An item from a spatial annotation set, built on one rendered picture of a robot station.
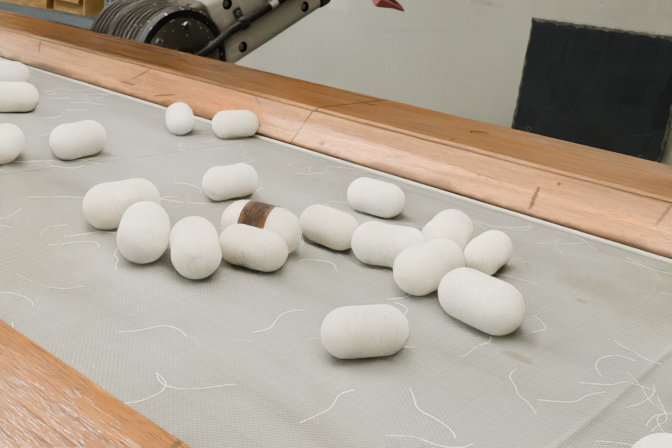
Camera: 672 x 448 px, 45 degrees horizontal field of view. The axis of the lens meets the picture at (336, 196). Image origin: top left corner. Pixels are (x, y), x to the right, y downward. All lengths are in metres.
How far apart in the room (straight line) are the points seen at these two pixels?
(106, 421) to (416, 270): 0.16
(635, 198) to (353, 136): 0.19
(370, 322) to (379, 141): 0.27
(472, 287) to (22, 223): 0.21
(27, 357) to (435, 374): 0.13
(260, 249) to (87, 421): 0.15
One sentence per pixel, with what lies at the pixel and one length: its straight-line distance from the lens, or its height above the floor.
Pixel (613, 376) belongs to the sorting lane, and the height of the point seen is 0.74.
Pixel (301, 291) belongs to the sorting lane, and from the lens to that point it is 0.33.
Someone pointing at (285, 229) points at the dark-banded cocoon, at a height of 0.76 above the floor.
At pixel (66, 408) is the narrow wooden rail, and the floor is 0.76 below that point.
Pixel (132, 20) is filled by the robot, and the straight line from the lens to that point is 1.00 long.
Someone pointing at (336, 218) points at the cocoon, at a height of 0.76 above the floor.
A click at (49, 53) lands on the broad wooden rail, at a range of 0.82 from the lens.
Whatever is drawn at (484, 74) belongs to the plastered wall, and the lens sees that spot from 2.58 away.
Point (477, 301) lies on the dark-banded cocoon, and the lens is 0.30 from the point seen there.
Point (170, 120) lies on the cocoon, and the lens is 0.56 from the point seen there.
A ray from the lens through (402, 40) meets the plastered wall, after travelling 2.72.
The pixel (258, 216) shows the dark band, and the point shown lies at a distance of 0.35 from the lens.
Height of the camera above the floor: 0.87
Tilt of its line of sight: 17 degrees down
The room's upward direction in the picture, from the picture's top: 6 degrees clockwise
